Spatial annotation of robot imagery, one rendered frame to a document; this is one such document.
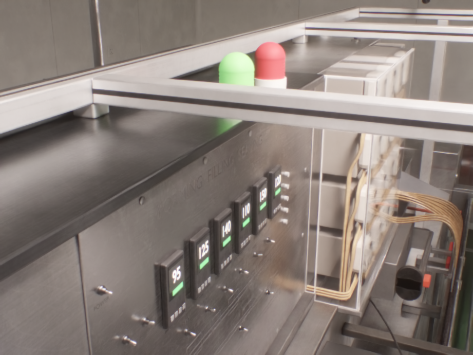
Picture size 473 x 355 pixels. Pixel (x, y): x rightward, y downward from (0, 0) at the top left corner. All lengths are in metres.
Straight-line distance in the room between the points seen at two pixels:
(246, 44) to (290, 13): 4.84
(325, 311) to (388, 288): 0.36
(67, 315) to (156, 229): 0.17
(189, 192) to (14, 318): 0.32
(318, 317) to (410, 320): 0.69
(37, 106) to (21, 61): 3.66
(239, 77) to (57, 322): 0.49
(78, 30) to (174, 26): 1.54
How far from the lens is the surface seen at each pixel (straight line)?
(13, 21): 4.40
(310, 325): 1.38
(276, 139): 1.07
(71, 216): 0.55
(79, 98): 0.86
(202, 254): 0.82
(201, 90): 0.78
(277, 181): 1.08
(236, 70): 0.92
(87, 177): 0.64
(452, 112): 0.70
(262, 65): 1.06
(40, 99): 0.80
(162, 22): 5.99
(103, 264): 0.63
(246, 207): 0.95
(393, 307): 2.10
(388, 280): 1.74
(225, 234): 0.88
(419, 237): 2.05
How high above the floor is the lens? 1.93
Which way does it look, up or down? 20 degrees down
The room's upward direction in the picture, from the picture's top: straight up
